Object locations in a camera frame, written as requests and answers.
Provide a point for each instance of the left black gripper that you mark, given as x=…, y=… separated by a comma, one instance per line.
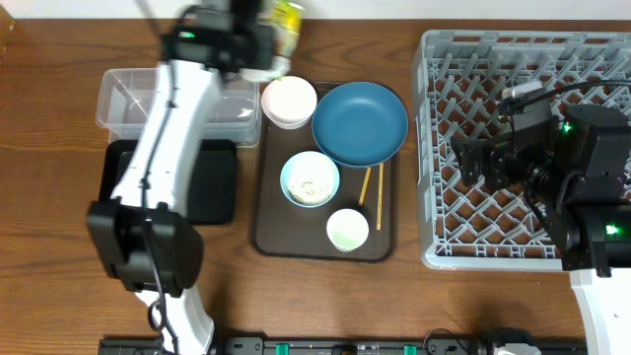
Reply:
x=259, y=56

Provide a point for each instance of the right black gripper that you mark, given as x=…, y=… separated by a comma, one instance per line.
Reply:
x=496, y=155

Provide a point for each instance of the yellow snack wrapper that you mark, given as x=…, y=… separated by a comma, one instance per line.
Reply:
x=285, y=17

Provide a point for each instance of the white paper cup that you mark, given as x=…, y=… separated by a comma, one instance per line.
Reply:
x=347, y=229

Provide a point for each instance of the light blue bowl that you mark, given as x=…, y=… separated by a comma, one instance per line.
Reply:
x=309, y=179

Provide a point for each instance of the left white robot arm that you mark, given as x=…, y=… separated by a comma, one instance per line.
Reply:
x=141, y=233

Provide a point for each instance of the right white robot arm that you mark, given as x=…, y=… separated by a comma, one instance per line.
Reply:
x=574, y=168

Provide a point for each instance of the grey dishwasher rack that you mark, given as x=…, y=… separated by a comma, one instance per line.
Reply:
x=458, y=77

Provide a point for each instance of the black waste tray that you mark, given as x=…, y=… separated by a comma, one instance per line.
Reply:
x=212, y=191

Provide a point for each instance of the pink bowl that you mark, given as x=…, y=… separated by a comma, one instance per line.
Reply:
x=289, y=102

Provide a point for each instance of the dark blue plate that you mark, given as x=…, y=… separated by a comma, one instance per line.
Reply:
x=360, y=124

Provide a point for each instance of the clear plastic bin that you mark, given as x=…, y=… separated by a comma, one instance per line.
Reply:
x=126, y=97

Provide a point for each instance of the brown serving tray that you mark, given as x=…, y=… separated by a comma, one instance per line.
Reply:
x=278, y=227

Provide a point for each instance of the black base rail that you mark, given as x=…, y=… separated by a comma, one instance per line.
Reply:
x=438, y=342

